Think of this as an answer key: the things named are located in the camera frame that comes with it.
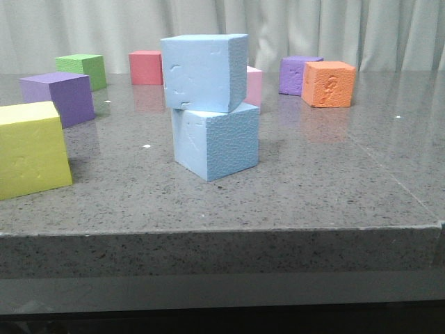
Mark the textured light blue foam block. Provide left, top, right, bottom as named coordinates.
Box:
left=171, top=103, right=259, bottom=182

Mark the smooth light blue foam block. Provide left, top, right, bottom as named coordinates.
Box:
left=161, top=33, right=248, bottom=113

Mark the pink foam block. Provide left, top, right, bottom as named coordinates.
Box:
left=244, top=66, right=263, bottom=107

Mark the purple foam block right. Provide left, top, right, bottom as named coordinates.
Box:
left=279, top=56, right=324, bottom=96

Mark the purple foam block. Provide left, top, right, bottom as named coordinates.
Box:
left=19, top=72, right=95, bottom=128
left=279, top=56, right=324, bottom=96

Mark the red foam block left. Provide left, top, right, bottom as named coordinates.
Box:
left=129, top=50, right=163, bottom=85

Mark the textured orange foam block right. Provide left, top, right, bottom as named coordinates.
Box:
left=301, top=61, right=356, bottom=108

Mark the green foam block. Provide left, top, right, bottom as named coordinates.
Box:
left=55, top=54, right=107, bottom=90

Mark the purple foam block left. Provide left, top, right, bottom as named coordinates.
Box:
left=19, top=72, right=95, bottom=128

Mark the yellow foam block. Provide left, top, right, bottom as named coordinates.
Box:
left=1, top=101, right=72, bottom=200

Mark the white curtain backdrop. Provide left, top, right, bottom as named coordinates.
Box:
left=1, top=1, right=444, bottom=74

